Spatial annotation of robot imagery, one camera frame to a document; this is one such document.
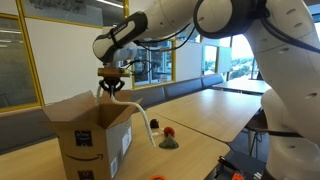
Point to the orange black tape measure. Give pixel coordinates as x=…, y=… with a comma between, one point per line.
x=154, y=124

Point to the small orange black tool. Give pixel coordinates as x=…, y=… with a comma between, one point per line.
x=237, y=176

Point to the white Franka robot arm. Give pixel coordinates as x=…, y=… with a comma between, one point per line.
x=293, y=83

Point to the white standing board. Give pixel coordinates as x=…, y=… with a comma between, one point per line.
x=224, y=60

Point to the red plush radish green leaves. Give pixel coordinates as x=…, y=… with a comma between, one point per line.
x=169, y=131

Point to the open cardboard shipping box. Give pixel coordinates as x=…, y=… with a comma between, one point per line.
x=93, y=150

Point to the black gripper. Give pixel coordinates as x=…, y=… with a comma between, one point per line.
x=112, y=81

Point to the grey upholstered bench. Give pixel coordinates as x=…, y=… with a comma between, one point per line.
x=180, y=88

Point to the black tool case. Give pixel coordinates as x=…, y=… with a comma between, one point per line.
x=240, y=163

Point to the brown chair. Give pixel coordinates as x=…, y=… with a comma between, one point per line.
x=256, y=124

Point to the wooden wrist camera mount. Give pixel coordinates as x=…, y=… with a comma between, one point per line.
x=110, y=72

